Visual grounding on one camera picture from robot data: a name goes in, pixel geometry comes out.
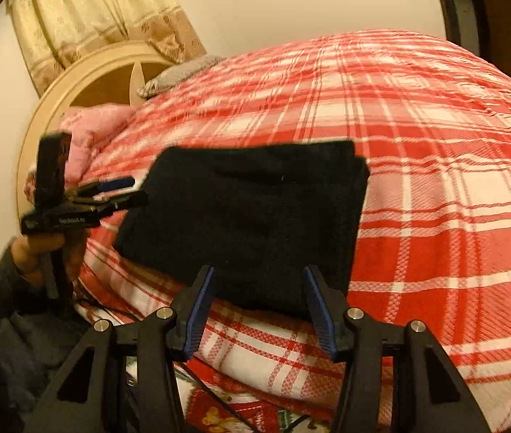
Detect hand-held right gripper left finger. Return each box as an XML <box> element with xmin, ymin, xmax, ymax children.
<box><xmin>23</xmin><ymin>264</ymin><xmax>217</xmax><ymax>433</ymax></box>

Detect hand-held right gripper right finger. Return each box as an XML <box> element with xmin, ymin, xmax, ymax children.
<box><xmin>303</xmin><ymin>264</ymin><xmax>491</xmax><ymax>433</ymax></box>

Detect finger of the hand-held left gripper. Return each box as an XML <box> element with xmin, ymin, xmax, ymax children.
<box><xmin>88</xmin><ymin>189</ymin><xmax>150</xmax><ymax>215</ymax></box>
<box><xmin>71</xmin><ymin>175</ymin><xmax>137</xmax><ymax>198</ymax></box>

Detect black pants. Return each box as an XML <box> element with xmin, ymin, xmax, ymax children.
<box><xmin>112</xmin><ymin>139</ymin><xmax>372</xmax><ymax>322</ymax></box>

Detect person's left hand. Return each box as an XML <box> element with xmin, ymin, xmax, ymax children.
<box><xmin>10</xmin><ymin>228</ymin><xmax>88</xmax><ymax>290</ymax></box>

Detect pink pillow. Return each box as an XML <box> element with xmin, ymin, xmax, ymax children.
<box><xmin>24</xmin><ymin>103</ymin><xmax>138</xmax><ymax>201</ymax></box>

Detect red printed bed sheet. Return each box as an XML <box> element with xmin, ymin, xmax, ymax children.
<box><xmin>122</xmin><ymin>354</ymin><xmax>344</xmax><ymax>433</ymax></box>

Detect cream round headboard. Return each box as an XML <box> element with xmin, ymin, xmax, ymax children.
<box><xmin>15</xmin><ymin>40</ymin><xmax>180</xmax><ymax>219</ymax></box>

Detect grey pillow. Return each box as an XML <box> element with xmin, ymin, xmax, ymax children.
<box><xmin>136</xmin><ymin>54</ymin><xmax>228</xmax><ymax>99</ymax></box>

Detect person's dark clothing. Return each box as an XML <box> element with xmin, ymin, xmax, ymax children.
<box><xmin>0</xmin><ymin>298</ymin><xmax>107</xmax><ymax>433</ymax></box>

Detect red plaid blanket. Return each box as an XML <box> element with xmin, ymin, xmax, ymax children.
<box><xmin>71</xmin><ymin>29</ymin><xmax>511</xmax><ymax>433</ymax></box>

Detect cream patterned curtain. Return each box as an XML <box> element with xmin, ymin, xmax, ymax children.
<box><xmin>5</xmin><ymin>0</ymin><xmax>207</xmax><ymax>98</ymax></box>

